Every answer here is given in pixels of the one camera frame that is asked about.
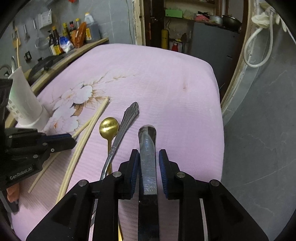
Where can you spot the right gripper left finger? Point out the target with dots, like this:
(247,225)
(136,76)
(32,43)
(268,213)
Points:
(90,208)

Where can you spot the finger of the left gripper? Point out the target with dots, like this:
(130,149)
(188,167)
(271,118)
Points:
(60,142)

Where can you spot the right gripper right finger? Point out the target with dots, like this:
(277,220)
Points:
(207,210)

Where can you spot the bamboo chopstick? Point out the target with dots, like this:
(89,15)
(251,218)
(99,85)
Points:
(55,155)
(78,150)
(17,53)

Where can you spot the gold spoon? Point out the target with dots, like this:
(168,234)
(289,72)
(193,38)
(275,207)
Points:
(108,129)

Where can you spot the steel table knife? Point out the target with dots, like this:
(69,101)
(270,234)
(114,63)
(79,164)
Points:
(148,213)

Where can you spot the steel fork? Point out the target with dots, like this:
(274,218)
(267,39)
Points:
(118,143)

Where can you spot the small steel spoon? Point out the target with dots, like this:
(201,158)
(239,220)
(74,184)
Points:
(13,64)

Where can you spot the person left hand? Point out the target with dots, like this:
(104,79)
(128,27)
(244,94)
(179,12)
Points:
(13,193)

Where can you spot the white plastic utensil holder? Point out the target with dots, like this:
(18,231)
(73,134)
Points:
(24,105)

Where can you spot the pink floral tablecloth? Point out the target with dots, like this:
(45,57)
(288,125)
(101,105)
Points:
(176,93)

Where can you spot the black wok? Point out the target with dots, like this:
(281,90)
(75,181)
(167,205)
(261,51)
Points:
(43,65)

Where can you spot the dark sauce bottle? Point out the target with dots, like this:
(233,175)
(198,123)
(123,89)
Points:
(57,47)

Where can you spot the oil jug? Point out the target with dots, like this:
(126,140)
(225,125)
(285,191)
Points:
(92,29)

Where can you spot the grey cabinet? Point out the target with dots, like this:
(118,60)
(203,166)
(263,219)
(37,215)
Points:
(216,46)

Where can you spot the green box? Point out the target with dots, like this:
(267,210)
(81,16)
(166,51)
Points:
(173,13)

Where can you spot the rubber gloves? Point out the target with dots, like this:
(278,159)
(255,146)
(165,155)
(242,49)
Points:
(263,20)

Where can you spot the white wall box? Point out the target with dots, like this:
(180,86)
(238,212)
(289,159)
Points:
(45,19)

